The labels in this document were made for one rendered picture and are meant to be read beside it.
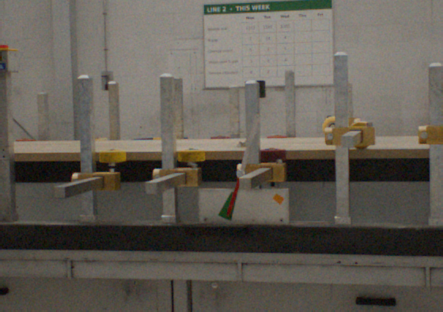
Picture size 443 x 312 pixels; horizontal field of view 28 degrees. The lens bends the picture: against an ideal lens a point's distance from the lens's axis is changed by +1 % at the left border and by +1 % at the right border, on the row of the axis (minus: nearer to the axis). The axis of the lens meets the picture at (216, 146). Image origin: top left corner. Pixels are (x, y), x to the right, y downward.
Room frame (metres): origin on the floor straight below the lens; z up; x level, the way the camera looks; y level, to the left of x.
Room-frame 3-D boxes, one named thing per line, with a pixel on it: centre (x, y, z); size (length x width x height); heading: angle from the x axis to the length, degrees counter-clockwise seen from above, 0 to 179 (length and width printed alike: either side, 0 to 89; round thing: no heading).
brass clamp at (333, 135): (2.47, -0.37, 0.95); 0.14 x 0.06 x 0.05; 77
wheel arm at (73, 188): (2.54, 0.36, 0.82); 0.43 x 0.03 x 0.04; 167
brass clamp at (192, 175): (2.58, 0.12, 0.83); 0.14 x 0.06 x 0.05; 77
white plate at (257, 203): (2.51, -0.07, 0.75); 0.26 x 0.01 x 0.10; 77
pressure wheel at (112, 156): (2.73, 0.32, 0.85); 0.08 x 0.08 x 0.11
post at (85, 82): (2.64, 0.38, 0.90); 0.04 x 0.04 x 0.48; 77
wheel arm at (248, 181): (2.41, -0.12, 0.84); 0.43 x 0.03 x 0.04; 167
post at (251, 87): (2.53, -0.11, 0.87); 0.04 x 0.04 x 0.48; 77
